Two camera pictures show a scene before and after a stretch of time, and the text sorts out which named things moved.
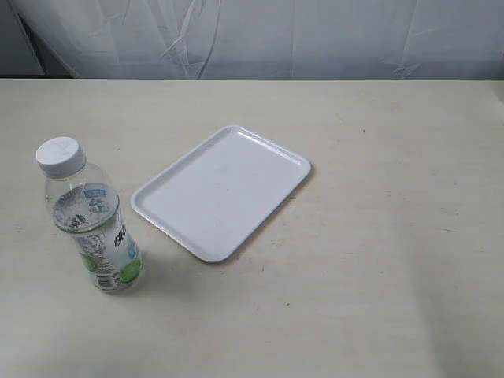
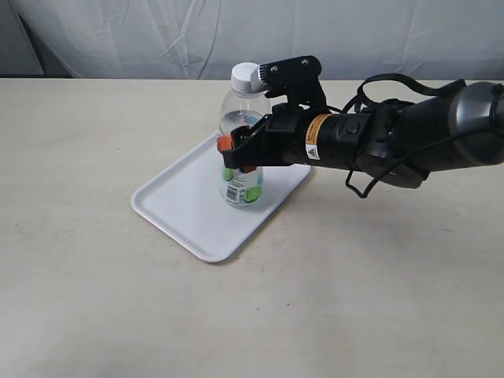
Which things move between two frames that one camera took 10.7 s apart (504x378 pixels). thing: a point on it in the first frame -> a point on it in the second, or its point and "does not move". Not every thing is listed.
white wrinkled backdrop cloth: [430, 40] does not move
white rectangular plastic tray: [216, 198] does not move
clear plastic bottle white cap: [85, 202] -> [245, 106]
